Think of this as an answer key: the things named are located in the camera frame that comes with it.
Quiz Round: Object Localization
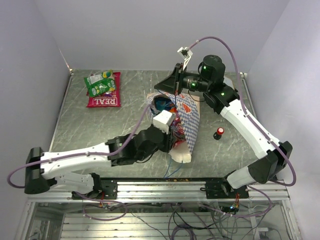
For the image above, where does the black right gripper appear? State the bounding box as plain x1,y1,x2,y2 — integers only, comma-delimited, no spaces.
154,63,211,96

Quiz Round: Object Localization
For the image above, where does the blue checkered paper bag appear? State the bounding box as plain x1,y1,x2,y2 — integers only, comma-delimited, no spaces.
146,91,200,169

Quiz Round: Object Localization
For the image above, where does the red REAL crisps bag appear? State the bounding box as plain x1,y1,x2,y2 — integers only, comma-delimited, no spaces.
86,71,121,108

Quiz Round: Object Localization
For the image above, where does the green candy bag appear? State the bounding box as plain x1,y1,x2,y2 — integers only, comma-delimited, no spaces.
83,70,117,97

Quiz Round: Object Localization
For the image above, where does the red pink candy bag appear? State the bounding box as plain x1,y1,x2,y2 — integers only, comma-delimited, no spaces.
170,112,186,148

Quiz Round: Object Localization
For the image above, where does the purple Fox's candy bag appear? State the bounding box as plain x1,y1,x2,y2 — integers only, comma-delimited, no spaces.
102,91,114,98

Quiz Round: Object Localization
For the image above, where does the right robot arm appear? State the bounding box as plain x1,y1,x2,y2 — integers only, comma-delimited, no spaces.
154,55,293,198

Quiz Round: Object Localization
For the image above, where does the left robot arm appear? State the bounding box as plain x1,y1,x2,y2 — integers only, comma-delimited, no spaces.
24,125,176,199

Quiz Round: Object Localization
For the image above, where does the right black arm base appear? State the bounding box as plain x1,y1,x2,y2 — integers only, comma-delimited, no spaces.
200,177,249,199

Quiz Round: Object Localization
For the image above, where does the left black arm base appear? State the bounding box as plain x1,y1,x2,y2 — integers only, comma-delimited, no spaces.
71,179,118,200

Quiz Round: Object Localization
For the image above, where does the blue snack bag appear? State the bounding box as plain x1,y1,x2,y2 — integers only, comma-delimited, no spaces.
154,96,175,111

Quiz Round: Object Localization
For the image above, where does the orange Fox's candy bag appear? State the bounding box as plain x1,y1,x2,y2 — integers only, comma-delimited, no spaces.
165,105,177,114

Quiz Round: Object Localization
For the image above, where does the red emergency stop button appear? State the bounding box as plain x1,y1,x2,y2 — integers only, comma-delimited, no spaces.
213,127,225,140

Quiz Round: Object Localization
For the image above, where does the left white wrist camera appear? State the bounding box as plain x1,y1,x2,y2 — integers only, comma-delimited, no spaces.
152,110,175,134

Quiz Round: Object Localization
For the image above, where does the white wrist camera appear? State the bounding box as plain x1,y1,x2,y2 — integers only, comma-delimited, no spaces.
152,110,175,134
177,47,193,70

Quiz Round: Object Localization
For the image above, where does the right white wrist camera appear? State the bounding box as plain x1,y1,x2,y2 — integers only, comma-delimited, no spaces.
177,47,193,70

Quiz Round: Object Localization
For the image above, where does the aluminium frame rail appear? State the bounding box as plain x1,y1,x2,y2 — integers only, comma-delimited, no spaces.
27,182,290,203

